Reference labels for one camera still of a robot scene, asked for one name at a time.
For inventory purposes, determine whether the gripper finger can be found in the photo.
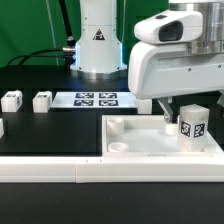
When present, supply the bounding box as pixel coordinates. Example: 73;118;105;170
158;97;173;124
217;90;224;108

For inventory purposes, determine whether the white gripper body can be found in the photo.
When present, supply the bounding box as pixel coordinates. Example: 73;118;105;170
128;10;224;99

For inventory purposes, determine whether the white square table top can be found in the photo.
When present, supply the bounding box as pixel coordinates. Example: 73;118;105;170
102;115;224;157

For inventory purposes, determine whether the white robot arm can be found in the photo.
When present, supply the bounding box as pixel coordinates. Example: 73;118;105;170
71;0;224;123

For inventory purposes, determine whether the marker plate with tags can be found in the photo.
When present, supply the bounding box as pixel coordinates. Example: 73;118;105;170
52;92;137;108

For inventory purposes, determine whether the white block at left edge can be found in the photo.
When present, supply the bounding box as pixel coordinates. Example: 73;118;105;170
0;118;4;139

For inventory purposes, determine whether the white L-shaped obstacle fence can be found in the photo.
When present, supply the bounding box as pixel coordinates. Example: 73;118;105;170
0;154;224;183

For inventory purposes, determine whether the black cable bundle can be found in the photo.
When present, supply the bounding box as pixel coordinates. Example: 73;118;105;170
6;0;77;68

